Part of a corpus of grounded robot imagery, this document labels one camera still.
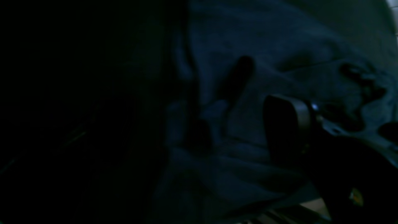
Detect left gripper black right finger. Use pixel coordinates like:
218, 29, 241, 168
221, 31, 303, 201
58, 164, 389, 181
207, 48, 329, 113
263, 95, 397, 224

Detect dark grey T-shirt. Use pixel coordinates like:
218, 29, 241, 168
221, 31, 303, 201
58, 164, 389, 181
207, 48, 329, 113
150, 0, 397, 224

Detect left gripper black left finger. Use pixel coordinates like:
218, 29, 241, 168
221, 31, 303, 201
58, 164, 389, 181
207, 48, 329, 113
0, 0, 168, 224

